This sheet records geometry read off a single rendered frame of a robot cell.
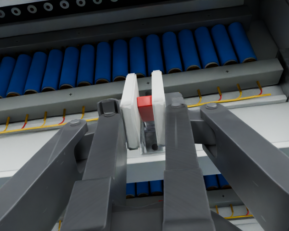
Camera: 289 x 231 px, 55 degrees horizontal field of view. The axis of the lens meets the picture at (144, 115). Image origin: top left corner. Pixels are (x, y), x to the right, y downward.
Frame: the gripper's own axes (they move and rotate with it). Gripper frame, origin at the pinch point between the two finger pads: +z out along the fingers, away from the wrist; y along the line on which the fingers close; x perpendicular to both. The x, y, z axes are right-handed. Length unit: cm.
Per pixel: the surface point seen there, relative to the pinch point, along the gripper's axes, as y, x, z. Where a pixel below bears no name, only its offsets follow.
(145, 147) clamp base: -0.8, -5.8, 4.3
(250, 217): 11.6, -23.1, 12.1
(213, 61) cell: 7.3, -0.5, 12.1
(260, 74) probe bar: 11.4, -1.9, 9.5
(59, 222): -15.4, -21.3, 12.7
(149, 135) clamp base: -0.4, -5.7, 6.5
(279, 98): 12.9, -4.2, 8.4
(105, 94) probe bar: -4.4, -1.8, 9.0
